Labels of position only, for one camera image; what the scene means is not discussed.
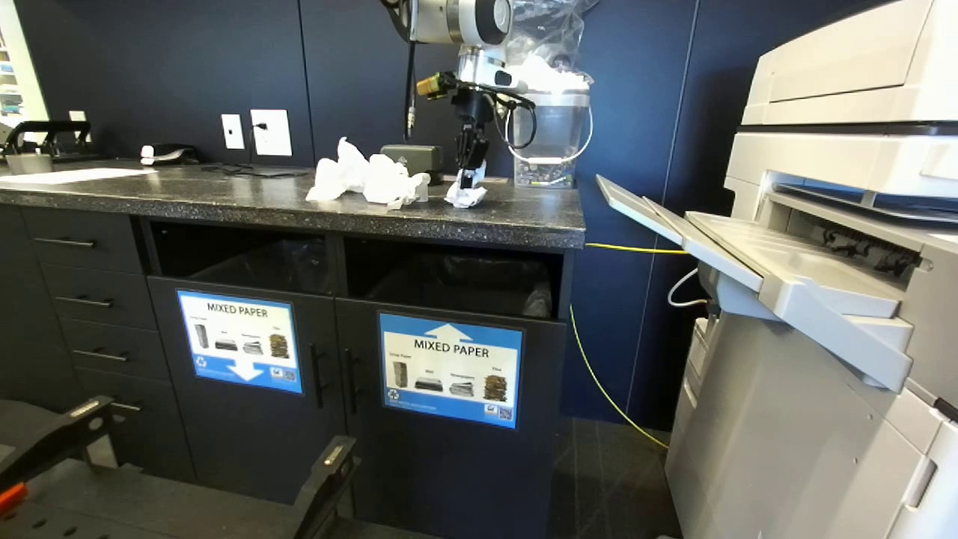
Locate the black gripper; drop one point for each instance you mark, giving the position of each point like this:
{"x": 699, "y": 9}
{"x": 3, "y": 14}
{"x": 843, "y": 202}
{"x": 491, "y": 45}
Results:
{"x": 484, "y": 89}

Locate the small white paper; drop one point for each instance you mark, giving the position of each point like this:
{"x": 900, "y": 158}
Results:
{"x": 463, "y": 193}

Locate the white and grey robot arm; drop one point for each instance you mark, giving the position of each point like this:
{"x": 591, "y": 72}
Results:
{"x": 449, "y": 21}

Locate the right mixed paper bin label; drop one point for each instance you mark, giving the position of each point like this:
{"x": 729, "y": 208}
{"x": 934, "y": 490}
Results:
{"x": 449, "y": 369}

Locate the mixed paper bin label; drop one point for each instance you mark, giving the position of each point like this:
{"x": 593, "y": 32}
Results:
{"x": 449, "y": 369}
{"x": 240, "y": 340}

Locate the left mixed paper bin label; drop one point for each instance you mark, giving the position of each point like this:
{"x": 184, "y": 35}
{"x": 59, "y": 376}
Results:
{"x": 240, "y": 340}

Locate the dark grey small box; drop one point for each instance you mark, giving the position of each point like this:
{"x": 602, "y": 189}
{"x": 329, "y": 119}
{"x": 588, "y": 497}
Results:
{"x": 413, "y": 158}

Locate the clear plastic bucket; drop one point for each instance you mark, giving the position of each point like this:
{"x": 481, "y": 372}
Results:
{"x": 545, "y": 135}

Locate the clear plastic bag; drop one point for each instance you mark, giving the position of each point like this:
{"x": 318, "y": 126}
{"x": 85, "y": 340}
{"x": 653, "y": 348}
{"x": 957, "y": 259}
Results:
{"x": 536, "y": 62}

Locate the large crumpled white paper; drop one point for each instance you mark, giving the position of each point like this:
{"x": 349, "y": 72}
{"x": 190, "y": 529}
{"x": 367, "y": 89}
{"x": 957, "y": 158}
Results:
{"x": 338, "y": 176}

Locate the white power outlet plate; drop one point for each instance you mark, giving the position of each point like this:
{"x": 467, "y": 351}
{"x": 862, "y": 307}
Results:
{"x": 271, "y": 132}

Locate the white data outlet plate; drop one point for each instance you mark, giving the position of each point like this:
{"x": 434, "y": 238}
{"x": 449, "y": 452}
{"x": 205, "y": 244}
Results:
{"x": 232, "y": 132}

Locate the black cabinet with drawers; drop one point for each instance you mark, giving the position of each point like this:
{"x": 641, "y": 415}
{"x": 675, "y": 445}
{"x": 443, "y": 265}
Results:
{"x": 90, "y": 277}

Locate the black hole punch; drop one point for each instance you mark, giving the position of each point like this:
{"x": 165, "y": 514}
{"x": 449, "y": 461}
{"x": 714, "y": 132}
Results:
{"x": 50, "y": 141}

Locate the large white office printer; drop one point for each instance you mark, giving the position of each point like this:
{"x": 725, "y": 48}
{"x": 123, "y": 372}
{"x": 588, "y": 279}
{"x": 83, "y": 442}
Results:
{"x": 822, "y": 390}

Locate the black cart frame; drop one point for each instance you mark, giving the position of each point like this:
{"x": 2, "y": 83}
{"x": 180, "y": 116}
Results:
{"x": 54, "y": 487}

